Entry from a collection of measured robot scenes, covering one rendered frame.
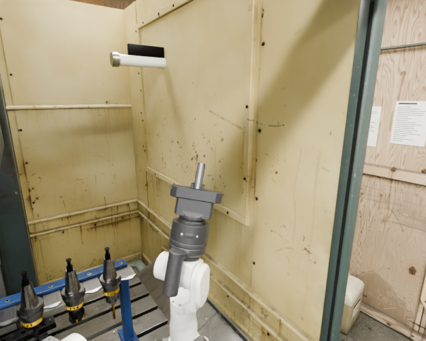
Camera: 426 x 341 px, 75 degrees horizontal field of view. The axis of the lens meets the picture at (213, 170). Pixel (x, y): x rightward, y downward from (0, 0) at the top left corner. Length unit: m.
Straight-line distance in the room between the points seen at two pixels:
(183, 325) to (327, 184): 0.50
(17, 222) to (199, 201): 1.09
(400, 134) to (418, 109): 0.19
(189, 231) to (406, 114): 1.97
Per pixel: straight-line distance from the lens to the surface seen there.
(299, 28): 0.82
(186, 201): 0.63
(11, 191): 1.52
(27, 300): 0.98
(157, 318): 1.33
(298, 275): 0.92
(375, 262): 2.70
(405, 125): 2.36
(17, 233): 1.58
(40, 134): 1.83
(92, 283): 1.02
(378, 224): 2.57
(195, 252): 0.64
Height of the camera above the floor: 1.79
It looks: 15 degrees down
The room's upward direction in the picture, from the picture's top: straight up
